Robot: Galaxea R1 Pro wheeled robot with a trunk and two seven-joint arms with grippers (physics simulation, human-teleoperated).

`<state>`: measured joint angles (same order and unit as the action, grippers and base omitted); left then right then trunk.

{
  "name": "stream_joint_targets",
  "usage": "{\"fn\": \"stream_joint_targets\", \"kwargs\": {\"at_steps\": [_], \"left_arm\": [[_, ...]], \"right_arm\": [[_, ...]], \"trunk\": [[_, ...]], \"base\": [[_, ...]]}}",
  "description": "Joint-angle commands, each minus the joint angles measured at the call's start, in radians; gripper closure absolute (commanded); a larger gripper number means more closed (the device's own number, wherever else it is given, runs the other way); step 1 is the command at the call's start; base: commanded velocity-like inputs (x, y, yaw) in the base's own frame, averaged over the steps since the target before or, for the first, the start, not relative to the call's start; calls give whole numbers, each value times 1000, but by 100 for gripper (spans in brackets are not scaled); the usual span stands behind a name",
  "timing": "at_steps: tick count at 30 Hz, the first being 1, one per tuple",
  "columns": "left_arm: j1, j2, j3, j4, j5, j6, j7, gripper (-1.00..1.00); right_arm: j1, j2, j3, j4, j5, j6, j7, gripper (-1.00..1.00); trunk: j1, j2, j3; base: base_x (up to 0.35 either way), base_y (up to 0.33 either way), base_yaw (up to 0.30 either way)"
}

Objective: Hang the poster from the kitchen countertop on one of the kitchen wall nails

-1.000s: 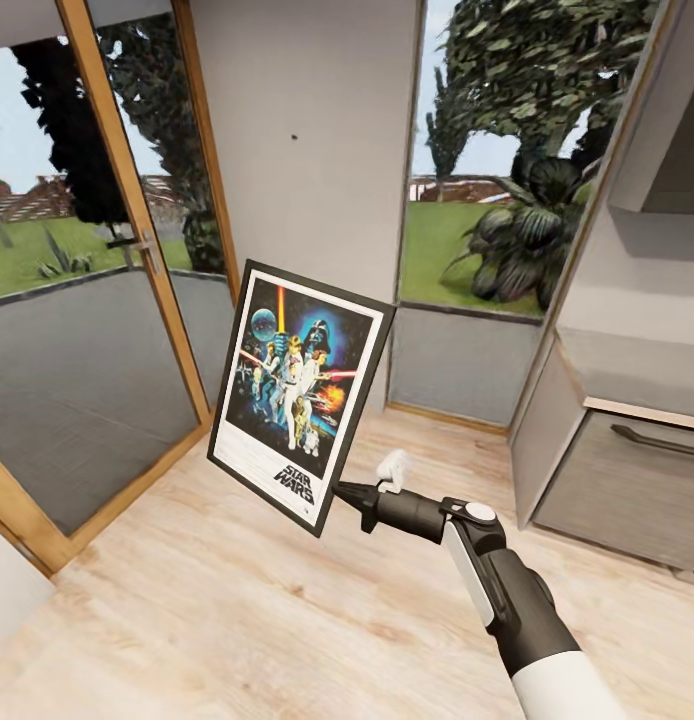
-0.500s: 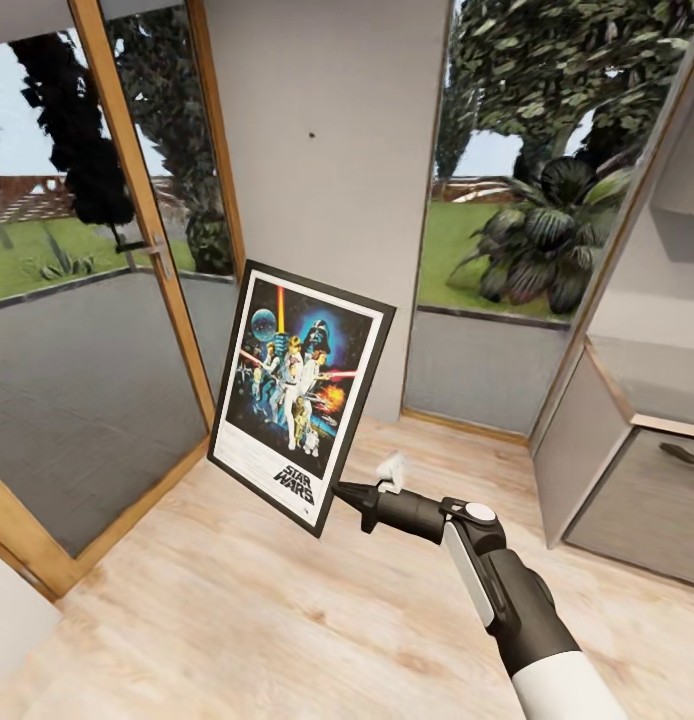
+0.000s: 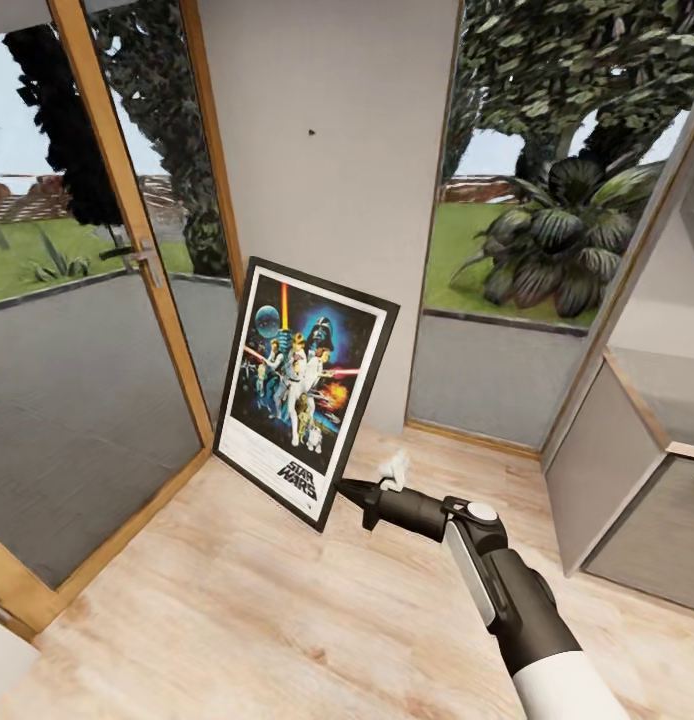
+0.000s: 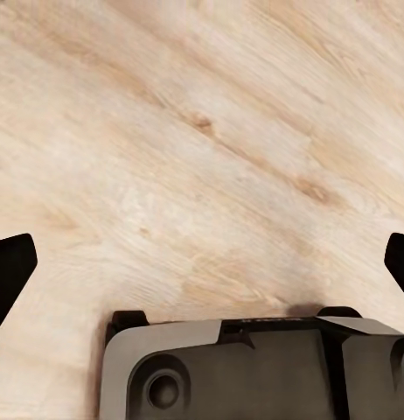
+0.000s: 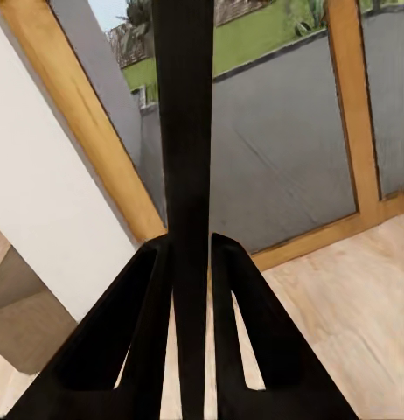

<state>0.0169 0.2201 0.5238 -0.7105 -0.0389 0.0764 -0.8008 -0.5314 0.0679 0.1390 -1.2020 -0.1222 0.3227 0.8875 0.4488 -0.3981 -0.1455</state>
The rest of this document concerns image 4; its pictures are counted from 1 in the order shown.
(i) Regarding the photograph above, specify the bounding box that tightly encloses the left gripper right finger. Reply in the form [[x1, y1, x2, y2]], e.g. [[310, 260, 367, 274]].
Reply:
[[384, 232, 404, 292]]

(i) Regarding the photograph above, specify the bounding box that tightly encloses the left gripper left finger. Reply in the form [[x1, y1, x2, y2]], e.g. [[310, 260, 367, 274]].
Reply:
[[0, 233, 38, 326]]

